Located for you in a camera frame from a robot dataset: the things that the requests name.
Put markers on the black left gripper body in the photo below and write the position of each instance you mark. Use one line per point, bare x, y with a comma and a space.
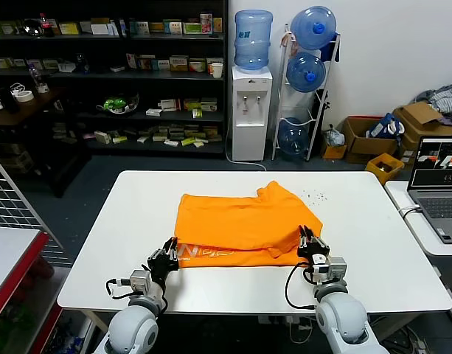
161, 265

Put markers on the yellow white box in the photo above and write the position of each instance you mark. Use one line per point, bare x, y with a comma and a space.
179, 63

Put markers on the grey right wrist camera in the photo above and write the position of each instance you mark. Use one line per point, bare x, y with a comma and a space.
330, 269

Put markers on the grey laptop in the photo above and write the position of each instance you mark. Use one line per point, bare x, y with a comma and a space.
437, 208

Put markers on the black shelf unit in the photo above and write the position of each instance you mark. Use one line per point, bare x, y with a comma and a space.
100, 76

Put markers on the open red-rimmed cardboard box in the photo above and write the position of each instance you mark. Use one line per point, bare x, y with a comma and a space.
362, 144

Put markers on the upright blue water jug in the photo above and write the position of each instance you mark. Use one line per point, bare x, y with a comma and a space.
253, 40

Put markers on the yellow plastic bin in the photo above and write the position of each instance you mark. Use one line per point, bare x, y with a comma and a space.
384, 169

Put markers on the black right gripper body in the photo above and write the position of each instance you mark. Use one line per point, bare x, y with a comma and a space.
314, 251

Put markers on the shiny glass bowl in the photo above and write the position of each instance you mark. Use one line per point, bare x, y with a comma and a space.
33, 28

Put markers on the orange box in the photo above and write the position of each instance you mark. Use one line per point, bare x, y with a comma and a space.
218, 25

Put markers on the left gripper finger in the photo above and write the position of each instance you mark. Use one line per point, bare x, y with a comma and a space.
167, 247
174, 250

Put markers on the purple tinted bottle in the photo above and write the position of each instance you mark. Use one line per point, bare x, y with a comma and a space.
37, 75

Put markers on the white green medicine box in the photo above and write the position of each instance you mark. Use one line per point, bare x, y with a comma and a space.
209, 104

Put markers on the white water dispenser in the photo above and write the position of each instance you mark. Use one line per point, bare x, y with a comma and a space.
249, 118

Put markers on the tall pink box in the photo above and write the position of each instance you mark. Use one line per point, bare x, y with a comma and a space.
206, 23

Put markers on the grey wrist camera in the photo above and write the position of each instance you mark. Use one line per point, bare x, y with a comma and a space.
330, 269
140, 281

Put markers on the large white table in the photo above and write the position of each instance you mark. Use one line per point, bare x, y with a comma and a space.
358, 258

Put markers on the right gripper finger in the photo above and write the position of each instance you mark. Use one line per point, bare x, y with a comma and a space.
315, 241
304, 237

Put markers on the blue white bag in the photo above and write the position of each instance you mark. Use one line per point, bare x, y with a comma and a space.
384, 127

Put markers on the pile of grey clothes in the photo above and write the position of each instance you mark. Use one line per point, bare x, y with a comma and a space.
445, 99

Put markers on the small cardboard box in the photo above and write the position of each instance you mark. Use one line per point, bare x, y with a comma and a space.
334, 152

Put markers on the white red medicine box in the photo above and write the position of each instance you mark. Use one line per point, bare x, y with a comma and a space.
170, 104

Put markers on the orange t-shirt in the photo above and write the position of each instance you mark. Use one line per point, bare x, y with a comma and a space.
247, 225

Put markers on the black flask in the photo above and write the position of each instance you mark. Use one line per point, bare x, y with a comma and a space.
10, 100

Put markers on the small green yellow box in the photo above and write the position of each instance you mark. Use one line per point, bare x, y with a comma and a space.
197, 113

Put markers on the pink cloth strip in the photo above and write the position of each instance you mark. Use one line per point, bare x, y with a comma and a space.
285, 40

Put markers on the grey plastic bag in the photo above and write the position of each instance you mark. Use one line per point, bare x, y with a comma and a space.
334, 138

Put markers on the yellow medicine box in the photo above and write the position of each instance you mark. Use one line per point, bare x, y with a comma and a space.
191, 104

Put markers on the cola bottle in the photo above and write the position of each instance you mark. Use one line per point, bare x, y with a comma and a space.
45, 26

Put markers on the white tape roll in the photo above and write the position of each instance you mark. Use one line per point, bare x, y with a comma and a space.
24, 96

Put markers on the small white side table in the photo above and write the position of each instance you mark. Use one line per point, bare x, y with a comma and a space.
413, 236

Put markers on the cardboard box with flap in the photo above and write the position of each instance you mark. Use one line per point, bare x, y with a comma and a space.
419, 114

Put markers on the brown wooden desk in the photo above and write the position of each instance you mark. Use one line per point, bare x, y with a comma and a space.
23, 110

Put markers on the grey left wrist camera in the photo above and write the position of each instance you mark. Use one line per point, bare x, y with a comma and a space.
140, 281

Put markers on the white paper cup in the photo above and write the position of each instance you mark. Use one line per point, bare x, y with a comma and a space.
217, 70

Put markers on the bowl with green packets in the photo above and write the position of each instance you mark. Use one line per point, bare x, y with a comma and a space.
117, 104

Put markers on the flat white box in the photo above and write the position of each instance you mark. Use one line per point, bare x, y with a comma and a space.
154, 112

